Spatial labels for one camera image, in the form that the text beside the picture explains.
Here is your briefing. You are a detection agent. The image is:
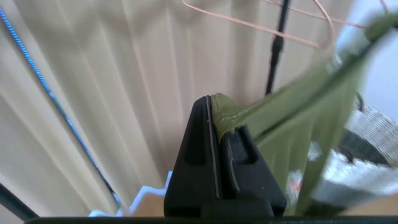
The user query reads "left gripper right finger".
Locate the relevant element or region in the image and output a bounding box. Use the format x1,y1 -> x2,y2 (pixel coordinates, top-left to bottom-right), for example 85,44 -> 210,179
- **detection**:
217,125 -> 287,217

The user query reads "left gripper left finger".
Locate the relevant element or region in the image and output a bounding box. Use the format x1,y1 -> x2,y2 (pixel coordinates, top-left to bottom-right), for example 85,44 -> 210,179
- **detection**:
164,95 -> 220,217

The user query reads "green sleeveless shirt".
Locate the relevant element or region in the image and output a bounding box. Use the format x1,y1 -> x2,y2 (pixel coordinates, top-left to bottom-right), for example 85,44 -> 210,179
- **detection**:
211,12 -> 398,216

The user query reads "pink clothes hanger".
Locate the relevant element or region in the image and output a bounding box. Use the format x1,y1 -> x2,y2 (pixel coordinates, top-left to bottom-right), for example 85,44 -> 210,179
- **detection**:
182,0 -> 336,50
264,0 -> 389,29

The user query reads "white laundry basket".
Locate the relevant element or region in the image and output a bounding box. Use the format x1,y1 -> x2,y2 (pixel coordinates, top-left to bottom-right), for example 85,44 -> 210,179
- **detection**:
287,93 -> 398,212

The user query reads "black clothes rack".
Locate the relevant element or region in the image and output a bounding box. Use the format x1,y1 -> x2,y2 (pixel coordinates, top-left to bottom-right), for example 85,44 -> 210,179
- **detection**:
0,0 -> 292,222

